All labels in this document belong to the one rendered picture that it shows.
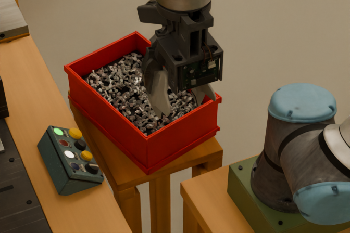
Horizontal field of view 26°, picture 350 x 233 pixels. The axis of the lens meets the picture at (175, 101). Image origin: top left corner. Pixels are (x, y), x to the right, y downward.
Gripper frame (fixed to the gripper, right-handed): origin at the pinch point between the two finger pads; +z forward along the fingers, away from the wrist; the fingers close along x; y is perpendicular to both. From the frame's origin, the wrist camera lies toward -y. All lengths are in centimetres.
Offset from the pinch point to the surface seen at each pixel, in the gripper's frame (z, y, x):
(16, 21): 16, -51, -12
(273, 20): 129, -158, 120
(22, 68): 39, -64, -11
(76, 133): 35.4, -34.4, -7.2
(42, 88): 39, -55, -9
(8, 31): 17, -49, -15
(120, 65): 42, -58, 12
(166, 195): 95, -58, 23
